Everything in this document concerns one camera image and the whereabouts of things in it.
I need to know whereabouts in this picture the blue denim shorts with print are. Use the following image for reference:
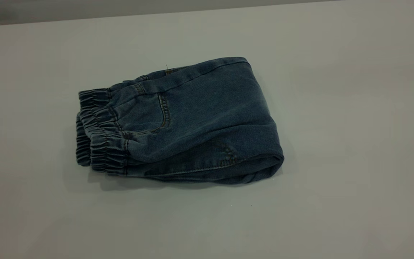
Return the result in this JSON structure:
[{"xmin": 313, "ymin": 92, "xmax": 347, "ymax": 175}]
[{"xmin": 75, "ymin": 56, "xmax": 285, "ymax": 185}]

